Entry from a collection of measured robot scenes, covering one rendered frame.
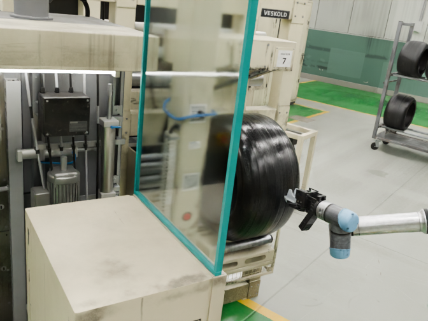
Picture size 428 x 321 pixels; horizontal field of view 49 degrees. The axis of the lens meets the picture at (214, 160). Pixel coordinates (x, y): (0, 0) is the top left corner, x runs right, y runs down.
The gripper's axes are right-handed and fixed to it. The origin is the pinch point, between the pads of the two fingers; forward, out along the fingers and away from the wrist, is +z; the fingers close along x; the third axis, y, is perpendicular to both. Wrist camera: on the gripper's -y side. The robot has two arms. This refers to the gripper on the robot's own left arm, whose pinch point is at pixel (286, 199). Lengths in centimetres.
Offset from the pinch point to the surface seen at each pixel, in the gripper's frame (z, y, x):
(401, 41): 652, 104, -936
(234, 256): 16.7, -31.1, 12.2
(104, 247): -24, 4, 87
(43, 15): 43, 67, 86
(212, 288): -47, -1, 66
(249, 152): 8.4, 18.9, 14.8
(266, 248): 17.7, -30.8, -6.7
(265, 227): 6.1, -14.1, 4.7
